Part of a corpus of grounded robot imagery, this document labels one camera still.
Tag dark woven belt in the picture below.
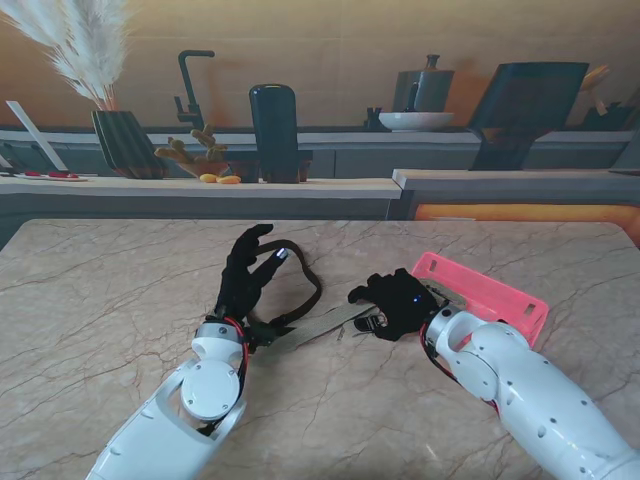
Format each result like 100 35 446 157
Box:
247 239 324 329

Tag black kitchen faucet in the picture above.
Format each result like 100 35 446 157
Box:
173 49 216 132

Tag white slanted board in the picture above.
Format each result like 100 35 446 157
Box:
5 99 67 172

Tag tall black appliance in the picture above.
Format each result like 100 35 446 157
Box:
230 83 315 185

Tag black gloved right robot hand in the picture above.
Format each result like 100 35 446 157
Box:
347 268 449 344

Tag left arm red black cables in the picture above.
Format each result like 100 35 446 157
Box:
222 317 251 392

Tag dark ribbed vase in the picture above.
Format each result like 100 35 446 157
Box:
90 109 170 180

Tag arm red black cables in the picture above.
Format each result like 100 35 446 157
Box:
422 324 502 417
222 317 251 392

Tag yellow wooden utensil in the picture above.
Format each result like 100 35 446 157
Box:
581 65 614 117

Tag dark utensil holder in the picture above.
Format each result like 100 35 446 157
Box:
582 102 632 133

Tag beige woven belt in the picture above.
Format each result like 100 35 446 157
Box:
269 304 390 354
423 278 470 310

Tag white speckled bowl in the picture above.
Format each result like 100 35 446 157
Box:
377 111 456 133

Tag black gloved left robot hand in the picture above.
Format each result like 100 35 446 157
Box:
214 223 291 322

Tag plate with red chillies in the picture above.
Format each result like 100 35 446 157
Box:
13 170 90 182

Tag right arm red black cables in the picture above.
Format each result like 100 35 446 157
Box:
422 324 502 417

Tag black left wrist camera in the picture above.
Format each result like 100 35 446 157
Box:
244 322 296 354

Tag white pampas grass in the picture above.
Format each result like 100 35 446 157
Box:
0 0 130 112

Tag pink plastic storage basket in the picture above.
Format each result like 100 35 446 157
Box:
410 251 550 351

